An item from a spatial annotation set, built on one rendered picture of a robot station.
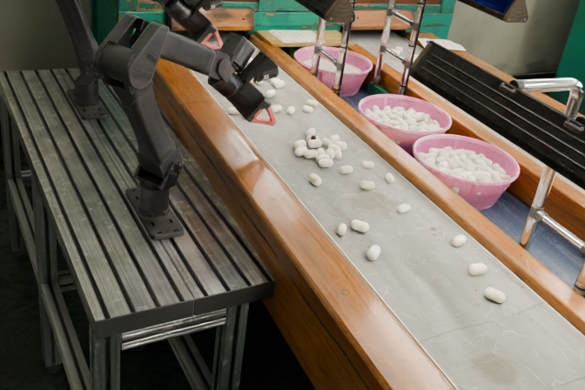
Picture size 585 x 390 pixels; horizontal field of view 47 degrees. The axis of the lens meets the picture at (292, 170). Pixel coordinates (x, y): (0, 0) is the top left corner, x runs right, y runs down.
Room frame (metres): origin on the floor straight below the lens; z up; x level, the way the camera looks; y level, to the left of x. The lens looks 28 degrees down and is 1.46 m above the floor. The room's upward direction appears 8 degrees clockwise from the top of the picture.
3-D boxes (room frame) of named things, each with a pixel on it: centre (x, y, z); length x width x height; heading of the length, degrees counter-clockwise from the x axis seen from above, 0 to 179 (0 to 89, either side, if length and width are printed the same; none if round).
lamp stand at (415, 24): (2.10, -0.34, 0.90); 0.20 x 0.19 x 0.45; 29
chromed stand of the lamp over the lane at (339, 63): (1.91, 0.01, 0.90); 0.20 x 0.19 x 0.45; 29
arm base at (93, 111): (1.73, 0.61, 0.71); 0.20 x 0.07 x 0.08; 32
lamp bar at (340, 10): (1.87, 0.08, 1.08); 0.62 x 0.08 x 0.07; 29
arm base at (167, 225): (1.22, 0.29, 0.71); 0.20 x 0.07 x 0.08; 32
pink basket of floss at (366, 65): (2.16, -0.08, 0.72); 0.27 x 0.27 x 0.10
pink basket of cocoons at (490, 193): (1.53, -0.43, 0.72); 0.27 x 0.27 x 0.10
